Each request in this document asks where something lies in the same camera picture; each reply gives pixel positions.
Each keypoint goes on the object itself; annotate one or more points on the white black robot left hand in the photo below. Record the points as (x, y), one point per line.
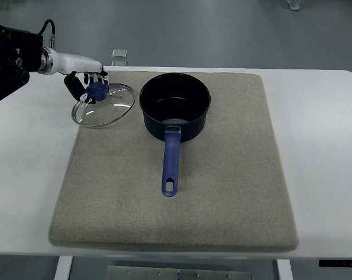
(85, 78)

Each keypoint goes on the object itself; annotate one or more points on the glass lid with blue knob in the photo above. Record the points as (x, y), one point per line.
(118, 102)

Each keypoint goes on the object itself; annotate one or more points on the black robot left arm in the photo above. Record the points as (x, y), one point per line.
(22, 52)

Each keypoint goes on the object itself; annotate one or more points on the silver floor plate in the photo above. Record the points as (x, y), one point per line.
(119, 53)

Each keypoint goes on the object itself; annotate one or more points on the white table leg left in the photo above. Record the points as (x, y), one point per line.
(63, 269)

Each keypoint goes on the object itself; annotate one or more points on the white table leg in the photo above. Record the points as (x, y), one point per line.
(63, 269)
(284, 270)

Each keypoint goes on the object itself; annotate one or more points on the white shoe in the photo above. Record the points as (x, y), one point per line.
(294, 5)

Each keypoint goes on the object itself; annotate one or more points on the white table leg right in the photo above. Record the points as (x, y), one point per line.
(284, 270)

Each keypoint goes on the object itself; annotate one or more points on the black table control panel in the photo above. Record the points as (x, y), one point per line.
(335, 263)

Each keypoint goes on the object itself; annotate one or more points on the dark saucepan with blue handle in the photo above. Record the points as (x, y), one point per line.
(174, 107)

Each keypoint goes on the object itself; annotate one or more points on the grey metal base plate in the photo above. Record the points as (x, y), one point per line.
(125, 272)

